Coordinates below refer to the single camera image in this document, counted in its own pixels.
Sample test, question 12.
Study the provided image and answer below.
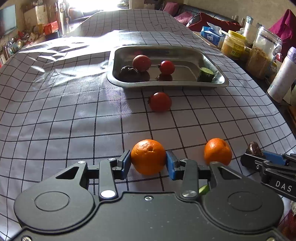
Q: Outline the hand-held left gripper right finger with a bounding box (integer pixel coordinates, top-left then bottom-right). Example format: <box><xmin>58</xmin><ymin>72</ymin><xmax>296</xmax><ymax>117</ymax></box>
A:
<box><xmin>166</xmin><ymin>150</ymin><xmax>249</xmax><ymax>201</ymax></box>

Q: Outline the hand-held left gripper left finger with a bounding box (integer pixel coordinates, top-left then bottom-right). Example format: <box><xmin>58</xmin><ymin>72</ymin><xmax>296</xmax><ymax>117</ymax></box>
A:
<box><xmin>55</xmin><ymin>150</ymin><xmax>131</xmax><ymax>201</ymax></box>

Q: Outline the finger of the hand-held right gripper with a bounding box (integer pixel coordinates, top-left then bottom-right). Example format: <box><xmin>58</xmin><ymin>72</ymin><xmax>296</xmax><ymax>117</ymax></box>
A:
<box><xmin>262</xmin><ymin>151</ymin><xmax>296</xmax><ymax>169</ymax></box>
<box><xmin>240</xmin><ymin>153</ymin><xmax>271</xmax><ymax>177</ymax></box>

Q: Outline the dark wrinkled round fruit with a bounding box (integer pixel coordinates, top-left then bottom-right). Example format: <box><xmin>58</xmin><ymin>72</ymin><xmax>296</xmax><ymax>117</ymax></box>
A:
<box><xmin>245</xmin><ymin>141</ymin><xmax>264</xmax><ymax>158</ymax></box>
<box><xmin>119</xmin><ymin>65</ymin><xmax>140</xmax><ymax>82</ymax></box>

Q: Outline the orange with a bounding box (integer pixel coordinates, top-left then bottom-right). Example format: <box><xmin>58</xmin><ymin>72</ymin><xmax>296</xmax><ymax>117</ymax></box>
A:
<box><xmin>131</xmin><ymin>139</ymin><xmax>167</xmax><ymax>176</ymax></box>
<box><xmin>203</xmin><ymin>138</ymin><xmax>232</xmax><ymax>166</ymax></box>

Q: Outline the red tomato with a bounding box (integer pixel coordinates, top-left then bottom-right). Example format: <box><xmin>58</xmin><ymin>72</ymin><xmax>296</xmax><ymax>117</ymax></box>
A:
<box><xmin>148</xmin><ymin>92</ymin><xmax>172</xmax><ymax>113</ymax></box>
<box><xmin>158</xmin><ymin>60</ymin><xmax>175</xmax><ymax>75</ymax></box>

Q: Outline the stainless steel tray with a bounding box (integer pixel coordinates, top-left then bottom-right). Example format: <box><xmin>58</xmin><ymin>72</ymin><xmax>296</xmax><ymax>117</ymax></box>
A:
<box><xmin>106</xmin><ymin>44</ymin><xmax>229</xmax><ymax>89</ymax></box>

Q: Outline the pinkish red round fruit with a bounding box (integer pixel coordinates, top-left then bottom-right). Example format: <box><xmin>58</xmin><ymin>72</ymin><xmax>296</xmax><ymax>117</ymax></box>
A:
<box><xmin>132</xmin><ymin>54</ymin><xmax>152</xmax><ymax>72</ymax></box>

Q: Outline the white thermos bottle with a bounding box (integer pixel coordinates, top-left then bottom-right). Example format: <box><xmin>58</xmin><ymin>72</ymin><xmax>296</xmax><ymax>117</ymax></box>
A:
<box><xmin>267</xmin><ymin>46</ymin><xmax>296</xmax><ymax>103</ymax></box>

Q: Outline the grey checked tablecloth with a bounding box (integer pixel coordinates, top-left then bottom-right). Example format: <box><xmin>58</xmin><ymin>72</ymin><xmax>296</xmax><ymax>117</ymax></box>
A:
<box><xmin>0</xmin><ymin>9</ymin><xmax>296</xmax><ymax>241</ymax></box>

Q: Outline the glass jar with brown contents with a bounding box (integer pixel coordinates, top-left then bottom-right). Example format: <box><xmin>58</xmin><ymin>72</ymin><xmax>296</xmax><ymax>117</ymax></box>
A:
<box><xmin>245</xmin><ymin>26</ymin><xmax>283</xmax><ymax>80</ymax></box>

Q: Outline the small brown jar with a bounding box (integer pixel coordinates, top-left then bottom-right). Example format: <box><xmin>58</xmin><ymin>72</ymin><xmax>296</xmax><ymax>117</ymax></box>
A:
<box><xmin>243</xmin><ymin>45</ymin><xmax>252</xmax><ymax>61</ymax></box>

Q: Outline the yellow lid jar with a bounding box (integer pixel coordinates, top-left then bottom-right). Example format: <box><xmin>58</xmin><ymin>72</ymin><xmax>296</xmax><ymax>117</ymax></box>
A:
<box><xmin>221</xmin><ymin>30</ymin><xmax>246</xmax><ymax>58</ymax></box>

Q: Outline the maroon cloth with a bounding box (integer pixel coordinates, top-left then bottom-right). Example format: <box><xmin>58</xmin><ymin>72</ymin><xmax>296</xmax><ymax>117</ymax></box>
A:
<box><xmin>268</xmin><ymin>9</ymin><xmax>296</xmax><ymax>58</ymax></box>

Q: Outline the white tube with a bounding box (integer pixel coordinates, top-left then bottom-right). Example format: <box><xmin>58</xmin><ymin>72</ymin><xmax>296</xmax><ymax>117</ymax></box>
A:
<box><xmin>243</xmin><ymin>16</ymin><xmax>257</xmax><ymax>43</ymax></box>

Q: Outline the blue tissue pack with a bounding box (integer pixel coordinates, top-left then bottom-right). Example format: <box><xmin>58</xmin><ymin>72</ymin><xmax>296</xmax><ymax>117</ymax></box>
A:
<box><xmin>200</xmin><ymin>22</ymin><xmax>228</xmax><ymax>48</ymax></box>

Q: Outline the dark red blanket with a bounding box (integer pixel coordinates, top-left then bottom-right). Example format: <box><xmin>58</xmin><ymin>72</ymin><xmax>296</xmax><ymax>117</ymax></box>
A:
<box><xmin>186</xmin><ymin>12</ymin><xmax>241</xmax><ymax>33</ymax></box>

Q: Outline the pink cushion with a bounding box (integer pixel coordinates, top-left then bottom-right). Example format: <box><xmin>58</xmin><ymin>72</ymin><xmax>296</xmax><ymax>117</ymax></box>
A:
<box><xmin>174</xmin><ymin>11</ymin><xmax>193</xmax><ymax>24</ymax></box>

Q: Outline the purple armchair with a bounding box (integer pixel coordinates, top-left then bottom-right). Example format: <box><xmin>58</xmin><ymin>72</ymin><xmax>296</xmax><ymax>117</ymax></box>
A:
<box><xmin>68</xmin><ymin>7</ymin><xmax>97</xmax><ymax>24</ymax></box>

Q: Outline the red gift box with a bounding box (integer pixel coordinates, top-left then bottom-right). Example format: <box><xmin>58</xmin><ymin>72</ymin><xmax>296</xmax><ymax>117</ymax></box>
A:
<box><xmin>43</xmin><ymin>21</ymin><xmax>58</xmax><ymax>35</ymax></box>

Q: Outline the black leather sofa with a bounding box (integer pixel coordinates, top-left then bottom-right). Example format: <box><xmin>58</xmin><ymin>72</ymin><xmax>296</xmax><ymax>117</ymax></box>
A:
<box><xmin>178</xmin><ymin>3</ymin><xmax>241</xmax><ymax>26</ymax></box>

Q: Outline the magenta cushion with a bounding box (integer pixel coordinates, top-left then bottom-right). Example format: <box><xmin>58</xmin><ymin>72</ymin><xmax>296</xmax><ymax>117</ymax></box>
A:
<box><xmin>163</xmin><ymin>2</ymin><xmax>179</xmax><ymax>16</ymax></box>

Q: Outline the white cabinet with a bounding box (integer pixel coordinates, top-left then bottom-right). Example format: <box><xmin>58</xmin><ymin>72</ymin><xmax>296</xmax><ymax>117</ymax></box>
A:
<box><xmin>23</xmin><ymin>5</ymin><xmax>49</xmax><ymax>26</ymax></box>

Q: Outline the flat screen television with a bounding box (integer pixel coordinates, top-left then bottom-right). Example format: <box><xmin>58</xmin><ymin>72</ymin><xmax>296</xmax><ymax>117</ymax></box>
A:
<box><xmin>0</xmin><ymin>5</ymin><xmax>18</xmax><ymax>37</ymax></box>

